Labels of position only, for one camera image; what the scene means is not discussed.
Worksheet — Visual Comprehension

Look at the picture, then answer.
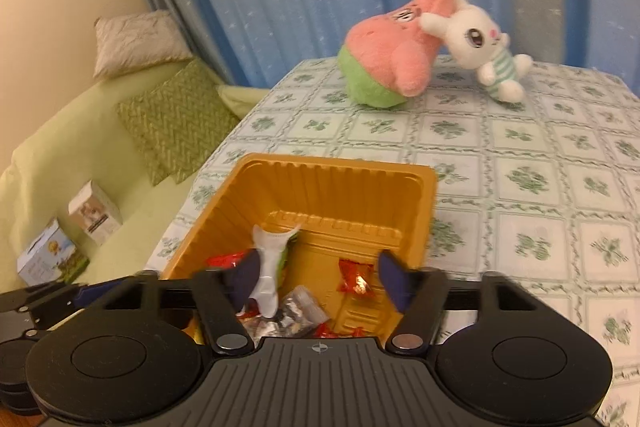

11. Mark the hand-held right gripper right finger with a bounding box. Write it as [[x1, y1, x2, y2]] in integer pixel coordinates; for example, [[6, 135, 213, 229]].
[[377, 249, 553, 355]]

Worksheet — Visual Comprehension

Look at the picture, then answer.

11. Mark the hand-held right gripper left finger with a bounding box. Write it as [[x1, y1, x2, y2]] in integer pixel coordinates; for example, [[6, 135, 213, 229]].
[[87, 249, 264, 355]]

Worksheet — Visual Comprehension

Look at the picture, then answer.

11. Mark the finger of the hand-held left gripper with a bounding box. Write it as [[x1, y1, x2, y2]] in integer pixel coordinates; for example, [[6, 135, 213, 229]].
[[0, 283, 108, 310], [0, 309, 48, 344]]

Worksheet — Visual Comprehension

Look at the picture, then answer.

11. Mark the plain red snack packet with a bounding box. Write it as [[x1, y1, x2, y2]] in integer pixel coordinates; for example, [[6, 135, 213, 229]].
[[206, 251, 251, 270]]

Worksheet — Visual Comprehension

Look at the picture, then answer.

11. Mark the silver green snack packet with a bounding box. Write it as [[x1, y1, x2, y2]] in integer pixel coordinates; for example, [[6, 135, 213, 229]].
[[242, 222, 303, 320]]

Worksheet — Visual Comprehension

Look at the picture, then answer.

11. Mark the small red candy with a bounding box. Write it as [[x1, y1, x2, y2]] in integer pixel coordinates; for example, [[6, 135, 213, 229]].
[[337, 258, 378, 297]]

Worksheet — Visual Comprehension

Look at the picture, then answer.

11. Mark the transparent grey snack packet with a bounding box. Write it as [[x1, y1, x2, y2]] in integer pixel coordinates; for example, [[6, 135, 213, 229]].
[[272, 285, 331, 338]]

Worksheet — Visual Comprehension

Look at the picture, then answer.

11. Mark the orange plastic tray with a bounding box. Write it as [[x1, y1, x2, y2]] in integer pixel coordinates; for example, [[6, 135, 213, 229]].
[[159, 153, 438, 343]]

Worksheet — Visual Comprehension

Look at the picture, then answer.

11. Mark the blue cardboard box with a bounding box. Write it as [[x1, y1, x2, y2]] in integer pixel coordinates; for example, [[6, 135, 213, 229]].
[[16, 218, 91, 285]]

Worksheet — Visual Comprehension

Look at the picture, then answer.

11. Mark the white cardboard box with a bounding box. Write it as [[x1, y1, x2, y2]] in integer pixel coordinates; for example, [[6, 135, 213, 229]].
[[67, 180, 123, 248]]

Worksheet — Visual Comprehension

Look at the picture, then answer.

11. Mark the green chevron pillow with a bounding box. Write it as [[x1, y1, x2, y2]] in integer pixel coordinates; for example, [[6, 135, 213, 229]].
[[137, 142, 173, 186], [116, 59, 241, 184]]

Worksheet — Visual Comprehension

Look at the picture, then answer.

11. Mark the light green sofa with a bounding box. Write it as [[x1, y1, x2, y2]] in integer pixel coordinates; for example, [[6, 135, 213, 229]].
[[0, 62, 271, 293]]

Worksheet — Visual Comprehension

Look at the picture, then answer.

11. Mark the pink starfish plush toy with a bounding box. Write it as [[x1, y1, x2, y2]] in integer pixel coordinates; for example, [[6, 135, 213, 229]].
[[337, 0, 456, 110]]

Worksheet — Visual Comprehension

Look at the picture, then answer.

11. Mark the white rabbit plush toy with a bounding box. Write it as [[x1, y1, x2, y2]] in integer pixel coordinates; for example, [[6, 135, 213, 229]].
[[419, 0, 533, 104]]

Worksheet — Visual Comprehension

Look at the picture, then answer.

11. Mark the beige pillow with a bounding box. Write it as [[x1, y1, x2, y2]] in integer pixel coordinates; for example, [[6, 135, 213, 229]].
[[92, 10, 193, 80]]

